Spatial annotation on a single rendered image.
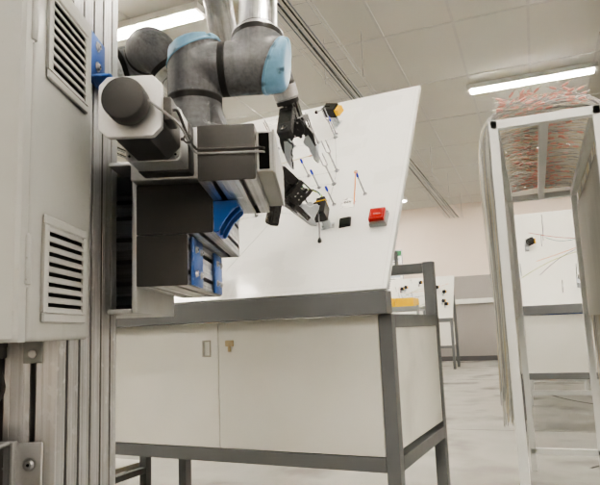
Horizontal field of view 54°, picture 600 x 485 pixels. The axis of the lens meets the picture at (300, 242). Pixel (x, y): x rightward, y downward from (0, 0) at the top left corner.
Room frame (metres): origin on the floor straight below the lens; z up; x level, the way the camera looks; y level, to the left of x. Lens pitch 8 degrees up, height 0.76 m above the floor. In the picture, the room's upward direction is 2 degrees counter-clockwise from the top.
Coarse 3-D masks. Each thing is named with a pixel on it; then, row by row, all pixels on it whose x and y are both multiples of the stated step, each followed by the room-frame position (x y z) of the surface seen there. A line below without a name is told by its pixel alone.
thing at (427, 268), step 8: (408, 264) 2.26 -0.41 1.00; (416, 264) 2.25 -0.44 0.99; (424, 264) 2.23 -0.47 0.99; (432, 264) 2.22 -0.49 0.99; (392, 272) 2.29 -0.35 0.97; (400, 272) 2.27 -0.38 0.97; (408, 272) 2.26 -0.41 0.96; (416, 272) 2.25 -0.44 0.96; (424, 272) 2.23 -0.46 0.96; (432, 272) 2.22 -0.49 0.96; (424, 280) 2.23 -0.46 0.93; (432, 280) 2.22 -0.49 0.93; (424, 288) 2.24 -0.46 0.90; (432, 288) 2.22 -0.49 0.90; (424, 296) 2.24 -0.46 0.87; (432, 296) 2.22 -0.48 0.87; (432, 304) 2.22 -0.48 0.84; (432, 312) 2.23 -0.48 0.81
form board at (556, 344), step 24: (528, 216) 4.88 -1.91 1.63; (552, 216) 4.80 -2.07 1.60; (528, 240) 4.59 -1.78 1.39; (552, 240) 4.64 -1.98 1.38; (528, 264) 4.56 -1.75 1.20; (552, 264) 4.49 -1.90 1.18; (576, 264) 4.25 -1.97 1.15; (528, 288) 4.41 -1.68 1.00; (552, 288) 4.35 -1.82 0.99; (576, 288) 4.28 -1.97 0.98; (528, 312) 4.26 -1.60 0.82; (552, 312) 4.21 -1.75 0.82; (576, 312) 4.15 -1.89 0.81; (528, 336) 4.29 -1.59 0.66; (552, 336) 4.23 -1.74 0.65; (576, 336) 4.17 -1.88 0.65; (528, 360) 4.29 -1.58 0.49; (552, 360) 4.24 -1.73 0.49; (576, 360) 4.18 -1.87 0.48
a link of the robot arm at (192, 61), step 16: (192, 32) 1.16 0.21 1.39; (176, 48) 1.16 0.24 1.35; (192, 48) 1.16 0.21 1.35; (208, 48) 1.16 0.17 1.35; (176, 64) 1.17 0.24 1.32; (192, 64) 1.16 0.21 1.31; (208, 64) 1.16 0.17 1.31; (176, 80) 1.17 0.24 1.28; (192, 80) 1.16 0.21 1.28; (208, 80) 1.17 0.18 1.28; (224, 80) 1.17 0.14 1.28; (224, 96) 1.22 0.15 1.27
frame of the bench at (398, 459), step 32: (384, 320) 1.72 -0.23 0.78; (416, 320) 1.96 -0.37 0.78; (384, 352) 1.73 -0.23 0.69; (384, 384) 1.73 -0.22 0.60; (384, 416) 1.73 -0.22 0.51; (128, 448) 2.13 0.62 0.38; (160, 448) 2.07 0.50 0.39; (192, 448) 2.01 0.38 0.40; (224, 448) 1.96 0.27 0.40; (416, 448) 1.87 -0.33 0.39; (448, 480) 2.23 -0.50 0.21
